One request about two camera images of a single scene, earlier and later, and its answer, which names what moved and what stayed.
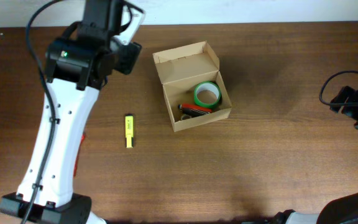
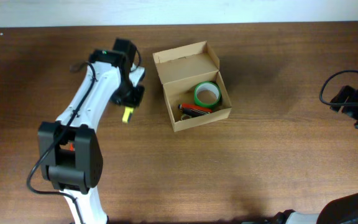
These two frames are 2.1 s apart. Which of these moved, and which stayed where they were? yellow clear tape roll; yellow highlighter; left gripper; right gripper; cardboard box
Moved: yellow highlighter; left gripper
Stayed: right gripper; cardboard box; yellow clear tape roll
